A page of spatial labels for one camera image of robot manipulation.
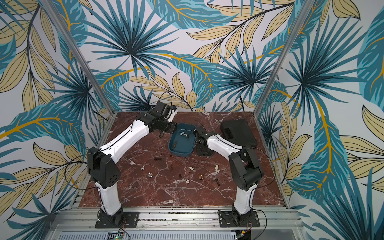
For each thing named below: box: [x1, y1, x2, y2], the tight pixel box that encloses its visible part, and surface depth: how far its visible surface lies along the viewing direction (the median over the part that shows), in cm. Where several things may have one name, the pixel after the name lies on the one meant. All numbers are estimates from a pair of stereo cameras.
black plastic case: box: [220, 119, 258, 148], surface depth 105 cm
